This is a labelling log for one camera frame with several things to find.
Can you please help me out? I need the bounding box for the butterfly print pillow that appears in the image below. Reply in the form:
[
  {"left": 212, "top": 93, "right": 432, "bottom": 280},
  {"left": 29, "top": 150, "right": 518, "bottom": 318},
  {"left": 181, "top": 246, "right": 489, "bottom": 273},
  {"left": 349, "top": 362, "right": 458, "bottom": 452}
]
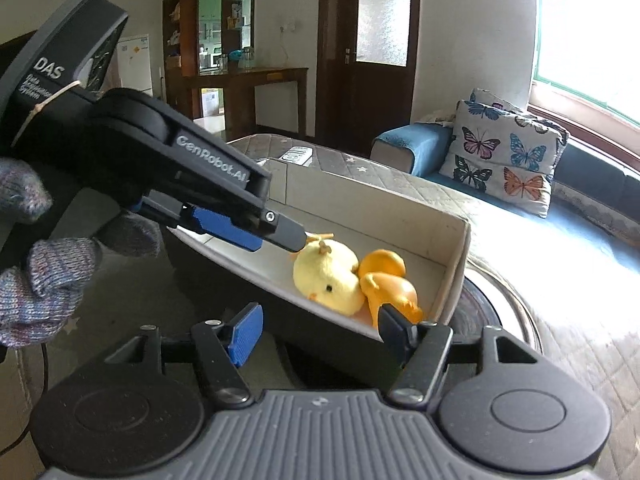
[{"left": 440, "top": 87, "right": 571, "bottom": 219}]

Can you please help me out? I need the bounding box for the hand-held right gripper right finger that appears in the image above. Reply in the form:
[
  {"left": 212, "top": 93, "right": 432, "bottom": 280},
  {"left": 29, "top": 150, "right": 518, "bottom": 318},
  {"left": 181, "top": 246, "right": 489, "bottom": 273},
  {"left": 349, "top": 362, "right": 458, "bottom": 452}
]
[{"left": 377, "top": 304, "right": 543, "bottom": 408}]

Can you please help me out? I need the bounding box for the yellow plush chick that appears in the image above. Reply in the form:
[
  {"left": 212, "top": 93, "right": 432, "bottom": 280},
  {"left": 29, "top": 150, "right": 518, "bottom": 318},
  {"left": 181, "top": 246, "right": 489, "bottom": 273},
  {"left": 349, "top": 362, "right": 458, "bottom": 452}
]
[{"left": 292, "top": 232, "right": 367, "bottom": 317}]

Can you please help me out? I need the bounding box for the dark wooden door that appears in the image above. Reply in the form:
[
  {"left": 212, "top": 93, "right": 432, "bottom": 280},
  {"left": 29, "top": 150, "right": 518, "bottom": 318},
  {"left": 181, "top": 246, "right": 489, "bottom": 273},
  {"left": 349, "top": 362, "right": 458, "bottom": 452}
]
[{"left": 315, "top": 0, "right": 422, "bottom": 159}]

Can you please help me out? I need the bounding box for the blue covered sofa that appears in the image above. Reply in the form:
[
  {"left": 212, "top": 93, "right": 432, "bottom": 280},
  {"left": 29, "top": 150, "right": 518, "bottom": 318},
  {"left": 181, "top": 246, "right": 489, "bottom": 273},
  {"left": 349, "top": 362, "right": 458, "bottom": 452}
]
[{"left": 371, "top": 121, "right": 640, "bottom": 282}]

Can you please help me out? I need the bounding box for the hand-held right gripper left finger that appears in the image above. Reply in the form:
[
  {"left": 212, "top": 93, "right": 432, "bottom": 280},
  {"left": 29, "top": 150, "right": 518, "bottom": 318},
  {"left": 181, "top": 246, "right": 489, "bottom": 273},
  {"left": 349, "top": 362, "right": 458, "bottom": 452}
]
[{"left": 102, "top": 302, "right": 264, "bottom": 408}]

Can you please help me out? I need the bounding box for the bright window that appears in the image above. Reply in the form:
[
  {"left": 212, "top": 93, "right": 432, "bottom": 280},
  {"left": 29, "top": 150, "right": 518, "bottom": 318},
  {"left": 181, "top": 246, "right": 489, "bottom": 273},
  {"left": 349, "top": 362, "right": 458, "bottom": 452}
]
[{"left": 531, "top": 0, "right": 640, "bottom": 127}]

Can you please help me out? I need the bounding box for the orange rubber duck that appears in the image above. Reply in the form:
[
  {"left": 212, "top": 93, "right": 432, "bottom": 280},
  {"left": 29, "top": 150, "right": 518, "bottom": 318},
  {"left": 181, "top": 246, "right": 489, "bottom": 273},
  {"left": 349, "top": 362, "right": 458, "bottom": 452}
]
[{"left": 357, "top": 248, "right": 425, "bottom": 331}]

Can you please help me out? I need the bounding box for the round metal rimmed tray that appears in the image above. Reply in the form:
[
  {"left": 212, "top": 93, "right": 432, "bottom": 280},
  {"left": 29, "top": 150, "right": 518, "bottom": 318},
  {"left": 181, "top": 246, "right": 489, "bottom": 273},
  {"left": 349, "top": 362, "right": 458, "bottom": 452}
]
[{"left": 450, "top": 269, "right": 544, "bottom": 362}]

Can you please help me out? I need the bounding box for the white remote control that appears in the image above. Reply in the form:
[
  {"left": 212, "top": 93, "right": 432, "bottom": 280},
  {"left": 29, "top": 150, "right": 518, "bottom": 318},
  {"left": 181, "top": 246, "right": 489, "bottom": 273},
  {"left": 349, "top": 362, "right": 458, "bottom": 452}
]
[{"left": 280, "top": 146, "right": 314, "bottom": 166}]

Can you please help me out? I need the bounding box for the person's left hand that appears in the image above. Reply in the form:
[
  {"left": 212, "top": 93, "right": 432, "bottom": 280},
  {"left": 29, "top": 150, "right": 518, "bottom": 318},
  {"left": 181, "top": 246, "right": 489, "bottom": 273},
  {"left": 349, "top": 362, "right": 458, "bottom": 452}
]
[{"left": 0, "top": 156, "right": 162, "bottom": 349}]

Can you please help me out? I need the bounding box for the white refrigerator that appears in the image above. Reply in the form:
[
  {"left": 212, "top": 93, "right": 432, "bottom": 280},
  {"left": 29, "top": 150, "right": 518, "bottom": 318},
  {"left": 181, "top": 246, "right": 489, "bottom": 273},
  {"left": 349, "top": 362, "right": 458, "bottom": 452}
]
[{"left": 115, "top": 34, "right": 153, "bottom": 97}]

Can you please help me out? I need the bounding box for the dark wooden shelf cabinet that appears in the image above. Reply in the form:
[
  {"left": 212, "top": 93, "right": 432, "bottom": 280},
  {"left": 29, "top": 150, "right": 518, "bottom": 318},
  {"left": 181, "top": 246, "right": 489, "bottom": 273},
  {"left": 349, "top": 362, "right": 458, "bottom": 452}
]
[{"left": 162, "top": 0, "right": 310, "bottom": 137}]

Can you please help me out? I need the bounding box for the black cable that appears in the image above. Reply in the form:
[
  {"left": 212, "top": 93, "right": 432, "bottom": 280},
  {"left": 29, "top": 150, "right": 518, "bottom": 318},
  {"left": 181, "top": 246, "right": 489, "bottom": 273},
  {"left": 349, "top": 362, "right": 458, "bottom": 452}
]
[{"left": 0, "top": 342, "right": 49, "bottom": 457}]

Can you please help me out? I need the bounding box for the white cardboard box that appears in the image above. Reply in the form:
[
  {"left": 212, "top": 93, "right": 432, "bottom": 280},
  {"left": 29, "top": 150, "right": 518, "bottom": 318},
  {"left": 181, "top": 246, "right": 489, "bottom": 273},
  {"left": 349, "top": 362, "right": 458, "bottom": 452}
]
[{"left": 165, "top": 156, "right": 473, "bottom": 346}]

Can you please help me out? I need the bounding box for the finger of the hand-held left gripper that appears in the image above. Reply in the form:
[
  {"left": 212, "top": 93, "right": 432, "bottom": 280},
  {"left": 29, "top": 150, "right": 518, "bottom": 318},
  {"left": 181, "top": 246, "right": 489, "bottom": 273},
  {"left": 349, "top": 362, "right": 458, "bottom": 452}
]
[
  {"left": 231, "top": 208, "right": 307, "bottom": 254},
  {"left": 131, "top": 195, "right": 264, "bottom": 252}
]

